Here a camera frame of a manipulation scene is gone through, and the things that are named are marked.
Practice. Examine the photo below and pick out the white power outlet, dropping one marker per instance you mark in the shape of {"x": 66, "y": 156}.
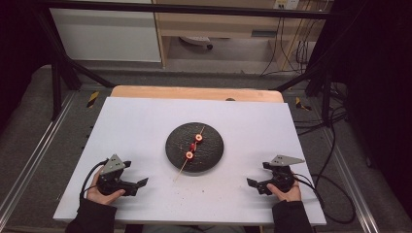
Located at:
{"x": 286, "y": 4}

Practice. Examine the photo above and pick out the person's right hand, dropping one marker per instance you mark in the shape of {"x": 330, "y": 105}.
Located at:
{"x": 290, "y": 195}

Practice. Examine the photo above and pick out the white board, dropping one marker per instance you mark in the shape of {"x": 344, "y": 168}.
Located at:
{"x": 136, "y": 136}

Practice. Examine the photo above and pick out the white cabinet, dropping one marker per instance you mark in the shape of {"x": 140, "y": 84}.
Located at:
{"x": 107, "y": 35}

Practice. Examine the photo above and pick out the aluminium floor rail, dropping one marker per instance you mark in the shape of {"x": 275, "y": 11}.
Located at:
{"x": 35, "y": 152}
{"x": 353, "y": 187}

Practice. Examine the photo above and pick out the dark curtain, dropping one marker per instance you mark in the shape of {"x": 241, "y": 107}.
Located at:
{"x": 379, "y": 81}
{"x": 19, "y": 48}

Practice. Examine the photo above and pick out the yellow black hazard tape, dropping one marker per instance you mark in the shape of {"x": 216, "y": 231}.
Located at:
{"x": 93, "y": 99}
{"x": 302, "y": 104}

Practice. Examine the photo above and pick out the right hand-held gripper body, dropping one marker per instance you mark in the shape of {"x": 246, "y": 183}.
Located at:
{"x": 281, "y": 178}

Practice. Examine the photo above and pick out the wooden table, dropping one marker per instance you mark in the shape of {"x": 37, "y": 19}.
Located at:
{"x": 181, "y": 93}

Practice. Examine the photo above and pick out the light wooden desk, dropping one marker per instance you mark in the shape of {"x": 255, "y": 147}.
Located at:
{"x": 220, "y": 26}

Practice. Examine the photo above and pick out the person's left hand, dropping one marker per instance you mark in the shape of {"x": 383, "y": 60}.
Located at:
{"x": 97, "y": 196}

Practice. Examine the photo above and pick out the thin wooden skewer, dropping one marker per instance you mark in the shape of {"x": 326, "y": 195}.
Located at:
{"x": 181, "y": 168}

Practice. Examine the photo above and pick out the black round plate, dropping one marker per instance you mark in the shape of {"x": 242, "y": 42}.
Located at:
{"x": 207, "y": 155}

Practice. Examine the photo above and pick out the office chair base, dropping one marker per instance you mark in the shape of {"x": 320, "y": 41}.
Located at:
{"x": 197, "y": 40}

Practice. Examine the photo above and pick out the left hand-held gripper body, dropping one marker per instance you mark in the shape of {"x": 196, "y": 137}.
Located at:
{"x": 113, "y": 181}

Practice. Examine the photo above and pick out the black metal frame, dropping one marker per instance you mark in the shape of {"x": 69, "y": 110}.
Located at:
{"x": 181, "y": 9}

